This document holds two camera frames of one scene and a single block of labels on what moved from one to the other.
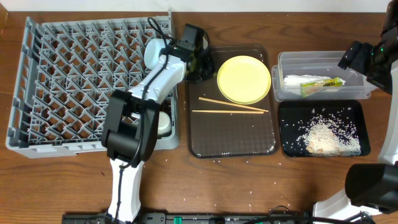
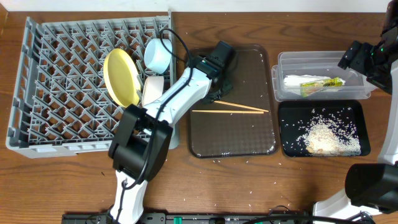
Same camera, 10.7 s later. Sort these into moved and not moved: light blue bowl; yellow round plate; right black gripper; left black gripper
Moved: yellow round plate; left black gripper
Not moved: right black gripper; light blue bowl
